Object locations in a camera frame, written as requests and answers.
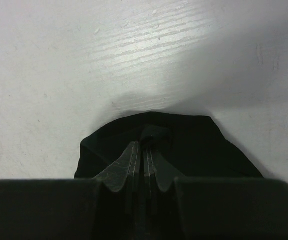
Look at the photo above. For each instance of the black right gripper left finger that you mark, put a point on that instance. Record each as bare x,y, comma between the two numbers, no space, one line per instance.
119,182

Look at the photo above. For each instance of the black t shirt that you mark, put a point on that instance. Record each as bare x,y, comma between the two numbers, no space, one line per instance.
192,144

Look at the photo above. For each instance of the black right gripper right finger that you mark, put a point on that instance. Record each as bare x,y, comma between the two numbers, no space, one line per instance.
159,176

